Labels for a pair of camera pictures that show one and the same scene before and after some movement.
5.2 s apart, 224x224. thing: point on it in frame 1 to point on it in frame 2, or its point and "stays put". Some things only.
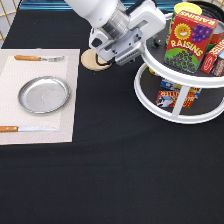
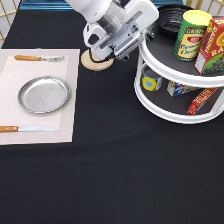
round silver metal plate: x=43 y=94 stays put
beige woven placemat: x=14 y=73 stays put
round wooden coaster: x=89 y=60 stays put
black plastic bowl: x=210 y=10 to x=170 y=16
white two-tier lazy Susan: x=175 y=94 stays put
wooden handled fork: x=34 y=58 stays put
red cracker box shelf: x=169 y=98 to x=200 y=99
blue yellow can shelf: x=150 y=70 to x=151 y=84
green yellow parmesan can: x=186 y=7 to x=190 y=34
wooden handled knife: x=6 y=129 stays put
